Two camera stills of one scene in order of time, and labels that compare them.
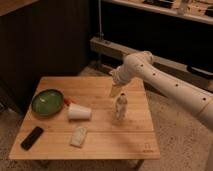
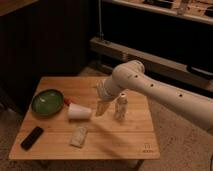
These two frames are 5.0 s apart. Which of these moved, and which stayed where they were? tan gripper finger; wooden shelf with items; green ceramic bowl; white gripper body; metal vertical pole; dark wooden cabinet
Moved: white gripper body; tan gripper finger
Stayed: metal vertical pole; dark wooden cabinet; green ceramic bowl; wooden shelf with items
